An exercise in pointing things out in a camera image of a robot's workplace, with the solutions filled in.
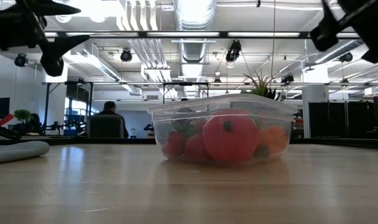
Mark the black room partition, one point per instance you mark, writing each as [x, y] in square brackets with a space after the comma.
[332, 119]

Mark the clear plastic tupperware container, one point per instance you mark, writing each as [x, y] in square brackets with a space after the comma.
[223, 102]

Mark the person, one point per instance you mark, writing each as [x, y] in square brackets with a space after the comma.
[36, 123]
[109, 107]

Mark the succulent in white patterned pot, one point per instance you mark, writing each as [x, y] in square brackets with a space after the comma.
[262, 88]

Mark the black aluminium table frame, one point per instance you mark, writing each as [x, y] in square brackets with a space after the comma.
[332, 142]

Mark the black ceiling spotlight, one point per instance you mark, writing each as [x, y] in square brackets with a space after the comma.
[126, 55]
[233, 51]
[20, 59]
[346, 57]
[288, 78]

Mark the small background potted plant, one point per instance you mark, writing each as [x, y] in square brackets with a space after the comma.
[22, 115]

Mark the dark red toy cherry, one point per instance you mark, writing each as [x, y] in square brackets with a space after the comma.
[261, 152]

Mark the large red toy tomato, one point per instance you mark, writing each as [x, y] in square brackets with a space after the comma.
[229, 140]

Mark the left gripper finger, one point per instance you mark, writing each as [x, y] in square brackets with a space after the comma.
[52, 8]
[55, 56]

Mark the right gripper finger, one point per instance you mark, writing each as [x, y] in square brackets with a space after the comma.
[377, 51]
[325, 35]

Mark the silver ceiling duct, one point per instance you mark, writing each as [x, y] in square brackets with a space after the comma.
[195, 15]

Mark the black overhead frame bar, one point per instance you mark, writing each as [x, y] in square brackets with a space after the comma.
[207, 34]

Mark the red background bar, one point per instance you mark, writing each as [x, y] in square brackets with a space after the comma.
[7, 119]

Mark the black background robot arm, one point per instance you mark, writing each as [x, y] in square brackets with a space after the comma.
[71, 126]

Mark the orange toy fruit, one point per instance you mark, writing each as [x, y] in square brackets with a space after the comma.
[274, 140]

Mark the dark office chair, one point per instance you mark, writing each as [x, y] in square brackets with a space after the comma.
[105, 127]

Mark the grey folded cloth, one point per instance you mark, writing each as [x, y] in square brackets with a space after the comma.
[18, 151]

